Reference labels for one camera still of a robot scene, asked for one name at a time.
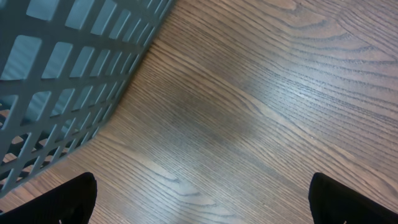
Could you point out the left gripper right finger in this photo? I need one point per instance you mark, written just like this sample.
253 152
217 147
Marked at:
334 203

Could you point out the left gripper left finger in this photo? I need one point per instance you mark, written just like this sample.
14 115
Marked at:
72 202

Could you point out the grey plastic shopping basket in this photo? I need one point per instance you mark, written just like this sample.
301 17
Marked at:
64 68

